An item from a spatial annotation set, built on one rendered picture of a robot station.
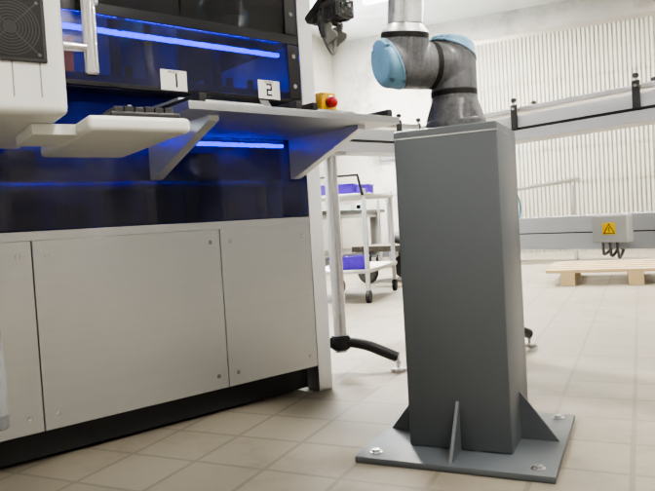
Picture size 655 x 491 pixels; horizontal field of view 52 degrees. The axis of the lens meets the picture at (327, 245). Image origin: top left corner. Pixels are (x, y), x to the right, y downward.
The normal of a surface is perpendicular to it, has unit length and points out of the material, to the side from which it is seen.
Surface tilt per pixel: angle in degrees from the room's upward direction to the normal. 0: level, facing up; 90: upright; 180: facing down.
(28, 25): 90
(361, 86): 90
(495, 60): 90
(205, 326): 90
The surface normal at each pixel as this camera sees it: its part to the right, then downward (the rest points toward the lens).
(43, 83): 0.55, 0.00
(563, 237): -0.76, 0.07
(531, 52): -0.43, 0.06
